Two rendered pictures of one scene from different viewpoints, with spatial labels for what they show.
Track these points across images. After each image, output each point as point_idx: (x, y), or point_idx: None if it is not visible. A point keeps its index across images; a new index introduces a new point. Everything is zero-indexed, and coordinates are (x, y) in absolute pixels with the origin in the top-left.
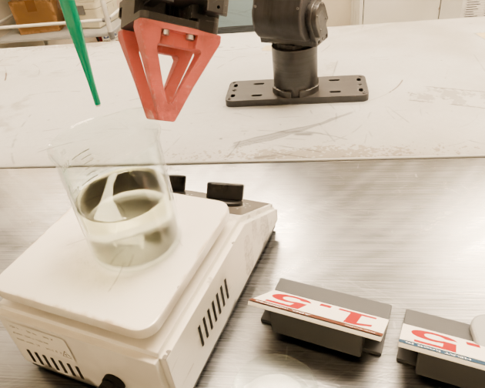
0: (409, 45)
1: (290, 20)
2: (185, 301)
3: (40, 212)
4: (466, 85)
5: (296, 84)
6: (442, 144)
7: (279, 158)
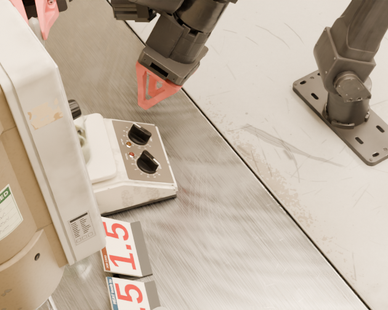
0: None
1: (321, 75)
2: None
3: (113, 85)
4: None
5: (332, 113)
6: (334, 238)
7: (246, 158)
